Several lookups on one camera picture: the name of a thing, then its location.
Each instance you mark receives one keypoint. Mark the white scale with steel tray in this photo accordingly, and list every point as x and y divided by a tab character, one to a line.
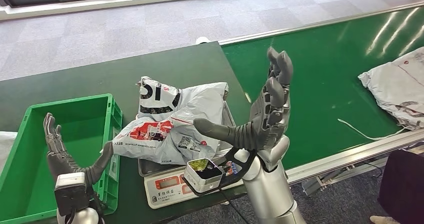
165	186

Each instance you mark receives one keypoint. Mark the grey parcel bag black print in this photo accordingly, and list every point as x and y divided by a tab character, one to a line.
195	106

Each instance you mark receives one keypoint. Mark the grey parcel bag red print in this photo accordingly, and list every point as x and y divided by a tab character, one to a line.
397	86

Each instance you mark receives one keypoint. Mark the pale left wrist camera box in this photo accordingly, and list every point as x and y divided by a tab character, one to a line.
71	191

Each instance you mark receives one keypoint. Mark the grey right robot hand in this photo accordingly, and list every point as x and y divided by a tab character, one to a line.
268	116

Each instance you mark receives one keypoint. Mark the small white round cap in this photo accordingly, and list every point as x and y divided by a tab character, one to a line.
203	40

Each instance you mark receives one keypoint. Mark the green plastic crate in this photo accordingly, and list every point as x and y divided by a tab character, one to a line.
26	156

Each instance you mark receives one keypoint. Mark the dark green table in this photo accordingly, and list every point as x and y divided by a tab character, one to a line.
99	76

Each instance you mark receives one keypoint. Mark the thin white plastic strip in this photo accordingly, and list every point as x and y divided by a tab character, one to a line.
356	130

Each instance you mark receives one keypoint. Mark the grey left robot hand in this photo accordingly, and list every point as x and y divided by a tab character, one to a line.
59	156

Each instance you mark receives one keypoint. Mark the person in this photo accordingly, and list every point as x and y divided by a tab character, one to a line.
404	182

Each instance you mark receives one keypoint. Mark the green conveyor belt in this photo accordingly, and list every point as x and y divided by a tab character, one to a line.
324	83

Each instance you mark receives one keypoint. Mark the white plastic bag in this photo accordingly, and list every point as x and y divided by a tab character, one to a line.
6	146

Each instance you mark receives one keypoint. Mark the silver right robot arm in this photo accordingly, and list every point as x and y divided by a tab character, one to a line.
268	192

